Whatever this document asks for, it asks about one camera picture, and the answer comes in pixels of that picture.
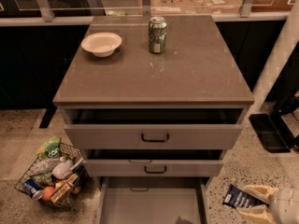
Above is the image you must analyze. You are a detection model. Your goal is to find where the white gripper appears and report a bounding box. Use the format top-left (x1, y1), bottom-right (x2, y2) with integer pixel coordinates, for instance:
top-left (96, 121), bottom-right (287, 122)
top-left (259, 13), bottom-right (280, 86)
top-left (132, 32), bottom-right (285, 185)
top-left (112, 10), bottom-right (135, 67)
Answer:
top-left (237, 185), bottom-right (299, 224)

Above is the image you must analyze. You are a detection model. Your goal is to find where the blue rxbar blueberry bar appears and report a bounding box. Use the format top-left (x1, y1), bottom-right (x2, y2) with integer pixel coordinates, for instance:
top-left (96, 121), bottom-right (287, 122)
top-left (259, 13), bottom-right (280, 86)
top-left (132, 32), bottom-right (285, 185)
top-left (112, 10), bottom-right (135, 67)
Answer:
top-left (222, 184), bottom-right (263, 208)

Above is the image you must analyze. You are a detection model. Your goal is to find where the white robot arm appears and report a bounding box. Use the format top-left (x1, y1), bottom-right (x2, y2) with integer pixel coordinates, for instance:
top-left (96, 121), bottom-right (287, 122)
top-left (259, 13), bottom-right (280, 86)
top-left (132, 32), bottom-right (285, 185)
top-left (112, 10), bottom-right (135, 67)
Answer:
top-left (237, 0), bottom-right (299, 224)

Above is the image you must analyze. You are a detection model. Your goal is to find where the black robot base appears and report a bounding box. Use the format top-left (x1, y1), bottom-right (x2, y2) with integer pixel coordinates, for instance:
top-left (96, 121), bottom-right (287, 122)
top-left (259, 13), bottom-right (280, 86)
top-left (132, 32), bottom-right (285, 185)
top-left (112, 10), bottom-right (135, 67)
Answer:
top-left (249, 114), bottom-right (299, 153)

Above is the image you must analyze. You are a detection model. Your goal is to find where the grey bottom drawer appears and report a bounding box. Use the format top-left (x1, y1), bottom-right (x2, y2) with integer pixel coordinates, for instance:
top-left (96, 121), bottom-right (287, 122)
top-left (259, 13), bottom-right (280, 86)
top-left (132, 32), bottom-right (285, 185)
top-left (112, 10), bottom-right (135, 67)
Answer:
top-left (95, 177), bottom-right (210, 224)

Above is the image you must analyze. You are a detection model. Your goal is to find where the grey drawer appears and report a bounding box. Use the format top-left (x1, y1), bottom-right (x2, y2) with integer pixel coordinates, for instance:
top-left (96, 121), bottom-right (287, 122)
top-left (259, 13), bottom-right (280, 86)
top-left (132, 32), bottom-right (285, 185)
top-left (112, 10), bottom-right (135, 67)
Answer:
top-left (84, 149), bottom-right (223, 177)
top-left (65, 108), bottom-right (241, 150)
top-left (95, 177), bottom-right (210, 224)

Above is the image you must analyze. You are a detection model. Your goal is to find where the grey drawer cabinet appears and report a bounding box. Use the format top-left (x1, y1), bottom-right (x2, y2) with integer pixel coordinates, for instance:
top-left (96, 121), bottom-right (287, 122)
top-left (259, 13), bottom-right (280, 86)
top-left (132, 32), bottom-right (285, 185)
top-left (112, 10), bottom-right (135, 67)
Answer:
top-left (51, 14), bottom-right (255, 224)

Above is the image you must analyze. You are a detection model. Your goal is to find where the grey middle drawer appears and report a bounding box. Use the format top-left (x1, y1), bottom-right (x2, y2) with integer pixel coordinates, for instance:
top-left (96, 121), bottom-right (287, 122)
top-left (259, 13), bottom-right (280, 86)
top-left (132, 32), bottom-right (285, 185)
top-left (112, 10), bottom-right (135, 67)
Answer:
top-left (84, 149), bottom-right (223, 177)

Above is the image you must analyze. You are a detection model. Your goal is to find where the grey top drawer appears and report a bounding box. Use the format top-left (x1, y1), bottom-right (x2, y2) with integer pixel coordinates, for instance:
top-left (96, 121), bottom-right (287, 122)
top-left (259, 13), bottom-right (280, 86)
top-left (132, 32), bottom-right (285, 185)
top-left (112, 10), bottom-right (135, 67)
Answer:
top-left (65, 108), bottom-right (241, 150)

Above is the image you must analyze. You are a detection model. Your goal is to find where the white plastic bottle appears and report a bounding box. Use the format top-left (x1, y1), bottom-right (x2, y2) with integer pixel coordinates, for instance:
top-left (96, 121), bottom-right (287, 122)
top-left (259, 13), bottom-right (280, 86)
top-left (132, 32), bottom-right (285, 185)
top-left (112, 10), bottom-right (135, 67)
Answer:
top-left (51, 160), bottom-right (73, 180)

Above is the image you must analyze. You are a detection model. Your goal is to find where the brown snack box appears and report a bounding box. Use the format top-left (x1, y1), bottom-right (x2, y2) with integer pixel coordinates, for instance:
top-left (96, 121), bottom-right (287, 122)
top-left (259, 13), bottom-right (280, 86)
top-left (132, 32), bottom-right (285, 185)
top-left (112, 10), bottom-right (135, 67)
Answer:
top-left (50, 182), bottom-right (73, 205)

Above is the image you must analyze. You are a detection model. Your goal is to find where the green soda can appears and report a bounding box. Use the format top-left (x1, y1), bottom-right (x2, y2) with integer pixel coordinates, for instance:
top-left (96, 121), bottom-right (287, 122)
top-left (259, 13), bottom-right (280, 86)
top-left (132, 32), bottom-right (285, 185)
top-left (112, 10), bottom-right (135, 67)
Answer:
top-left (149, 16), bottom-right (167, 53)

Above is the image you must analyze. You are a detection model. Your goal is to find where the orange fruit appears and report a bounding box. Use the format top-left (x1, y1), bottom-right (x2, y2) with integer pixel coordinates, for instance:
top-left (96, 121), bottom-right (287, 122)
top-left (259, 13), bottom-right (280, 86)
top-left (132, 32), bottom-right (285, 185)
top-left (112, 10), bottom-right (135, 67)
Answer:
top-left (42, 186), bottom-right (55, 202)

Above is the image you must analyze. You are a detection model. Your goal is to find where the clear plastic water bottle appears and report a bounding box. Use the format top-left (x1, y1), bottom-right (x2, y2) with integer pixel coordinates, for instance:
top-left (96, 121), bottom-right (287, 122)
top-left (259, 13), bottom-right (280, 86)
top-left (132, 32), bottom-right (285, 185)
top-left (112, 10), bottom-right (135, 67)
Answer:
top-left (32, 159), bottom-right (61, 175)

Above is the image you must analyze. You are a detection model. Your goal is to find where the green chip bag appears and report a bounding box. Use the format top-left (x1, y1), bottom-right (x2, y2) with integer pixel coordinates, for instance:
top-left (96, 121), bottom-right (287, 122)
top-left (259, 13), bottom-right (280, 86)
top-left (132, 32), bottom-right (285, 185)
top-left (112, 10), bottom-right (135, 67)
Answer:
top-left (35, 136), bottom-right (61, 159)

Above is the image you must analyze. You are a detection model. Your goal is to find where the white bowl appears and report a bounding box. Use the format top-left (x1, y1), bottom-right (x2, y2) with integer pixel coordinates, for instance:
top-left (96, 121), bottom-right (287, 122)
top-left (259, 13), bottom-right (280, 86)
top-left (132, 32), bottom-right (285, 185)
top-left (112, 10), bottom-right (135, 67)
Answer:
top-left (81, 32), bottom-right (122, 57)

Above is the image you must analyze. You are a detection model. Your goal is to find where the cardboard box left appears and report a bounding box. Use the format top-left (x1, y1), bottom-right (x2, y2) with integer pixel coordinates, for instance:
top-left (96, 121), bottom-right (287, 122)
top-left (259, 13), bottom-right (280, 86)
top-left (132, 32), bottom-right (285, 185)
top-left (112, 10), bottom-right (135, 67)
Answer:
top-left (150, 0), bottom-right (197, 15)

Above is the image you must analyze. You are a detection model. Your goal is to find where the blue soda can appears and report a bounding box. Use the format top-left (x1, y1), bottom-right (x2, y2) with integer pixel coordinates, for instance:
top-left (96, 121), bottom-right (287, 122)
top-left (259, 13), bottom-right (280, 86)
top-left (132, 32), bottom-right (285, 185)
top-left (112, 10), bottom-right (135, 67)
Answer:
top-left (22, 179), bottom-right (43, 200)

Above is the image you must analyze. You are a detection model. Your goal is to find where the wire basket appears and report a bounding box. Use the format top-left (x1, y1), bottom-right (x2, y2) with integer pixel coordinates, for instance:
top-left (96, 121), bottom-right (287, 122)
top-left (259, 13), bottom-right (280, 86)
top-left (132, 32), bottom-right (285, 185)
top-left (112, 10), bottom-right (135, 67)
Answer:
top-left (15, 143), bottom-right (88, 209)

